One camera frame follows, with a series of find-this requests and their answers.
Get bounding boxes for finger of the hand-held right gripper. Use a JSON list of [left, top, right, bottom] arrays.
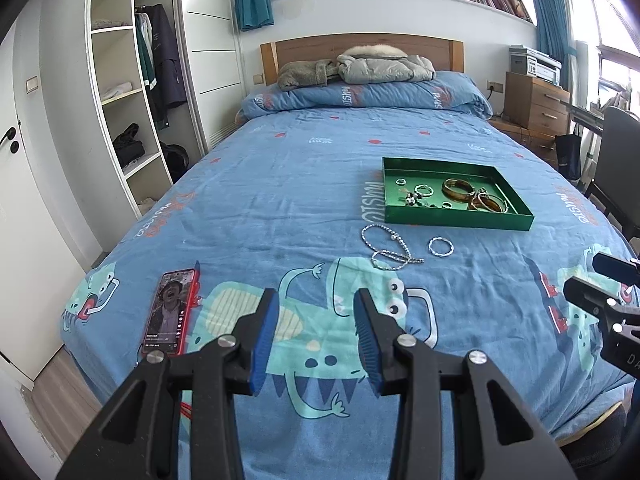
[[592, 252, 640, 284], [562, 276, 640, 339]]

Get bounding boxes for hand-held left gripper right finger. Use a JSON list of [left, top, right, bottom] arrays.
[[352, 287, 571, 480]]

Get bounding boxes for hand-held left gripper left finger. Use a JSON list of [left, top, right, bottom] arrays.
[[55, 287, 281, 480]]

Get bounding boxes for silver bead necklace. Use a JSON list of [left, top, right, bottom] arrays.
[[361, 223, 412, 257]]

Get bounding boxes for green metal tray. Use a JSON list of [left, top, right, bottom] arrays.
[[381, 156, 536, 232]]

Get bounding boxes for dark cloth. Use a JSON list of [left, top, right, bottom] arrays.
[[560, 380, 640, 476]]

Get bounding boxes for red cased smartphone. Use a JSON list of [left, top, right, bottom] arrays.
[[141, 260, 203, 356]]

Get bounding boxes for black chair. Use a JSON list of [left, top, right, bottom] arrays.
[[585, 106, 640, 241]]

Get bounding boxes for dark blue bag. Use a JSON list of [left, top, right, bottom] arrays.
[[555, 132, 583, 181]]

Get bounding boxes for blue printed bed sheet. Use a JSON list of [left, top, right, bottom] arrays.
[[60, 110, 640, 441]]

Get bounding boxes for glass desk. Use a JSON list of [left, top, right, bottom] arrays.
[[560, 97, 606, 136]]

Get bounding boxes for wooden nightstand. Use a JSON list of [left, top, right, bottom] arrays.
[[487, 116, 558, 168]]

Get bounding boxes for wooden dresser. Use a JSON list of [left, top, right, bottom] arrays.
[[504, 71, 571, 136]]

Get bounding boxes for black bag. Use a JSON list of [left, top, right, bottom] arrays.
[[160, 142, 191, 183]]

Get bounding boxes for white printer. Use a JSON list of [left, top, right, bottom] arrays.
[[509, 45, 562, 85]]

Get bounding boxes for folded black clothes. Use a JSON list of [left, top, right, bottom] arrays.
[[112, 123, 147, 168]]

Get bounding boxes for blue pillow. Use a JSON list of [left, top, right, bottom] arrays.
[[241, 71, 493, 121]]

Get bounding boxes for long teal curtain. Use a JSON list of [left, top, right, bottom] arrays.
[[525, 0, 576, 96]]

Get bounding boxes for white door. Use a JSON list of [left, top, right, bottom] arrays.
[[0, 20, 106, 381]]

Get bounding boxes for grey fleece jacket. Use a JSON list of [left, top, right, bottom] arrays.
[[277, 59, 343, 92]]

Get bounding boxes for grey down jacket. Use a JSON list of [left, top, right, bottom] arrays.
[[336, 45, 436, 84]]

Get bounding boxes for folded white clothes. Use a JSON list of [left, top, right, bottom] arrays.
[[102, 82, 143, 101]]

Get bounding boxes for wooden headboard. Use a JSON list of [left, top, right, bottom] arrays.
[[260, 34, 465, 86]]

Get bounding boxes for green white hanging jacket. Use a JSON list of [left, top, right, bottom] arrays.
[[134, 10, 168, 126]]

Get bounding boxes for dark hanging jacket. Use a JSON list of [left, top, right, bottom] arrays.
[[150, 4, 187, 111]]

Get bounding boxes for white wardrobe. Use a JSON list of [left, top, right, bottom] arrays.
[[85, 0, 246, 218]]

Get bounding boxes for silver chain bracelet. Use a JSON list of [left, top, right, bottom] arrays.
[[371, 250, 426, 272]]

